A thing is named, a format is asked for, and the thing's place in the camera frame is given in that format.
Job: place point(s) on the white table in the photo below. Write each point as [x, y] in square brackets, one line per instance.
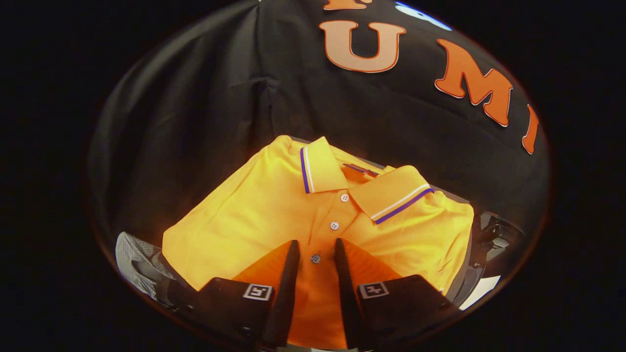
[481, 292]

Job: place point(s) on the yellow polo shirt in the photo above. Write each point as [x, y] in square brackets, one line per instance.
[254, 220]

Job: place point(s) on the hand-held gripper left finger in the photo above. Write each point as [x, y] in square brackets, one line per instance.
[286, 293]

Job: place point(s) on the grey flat-topped stand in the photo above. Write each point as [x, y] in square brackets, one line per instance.
[132, 254]

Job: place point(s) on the black backdrop cloth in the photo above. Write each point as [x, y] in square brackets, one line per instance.
[195, 122]

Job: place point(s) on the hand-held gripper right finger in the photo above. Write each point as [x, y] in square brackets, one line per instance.
[348, 293]

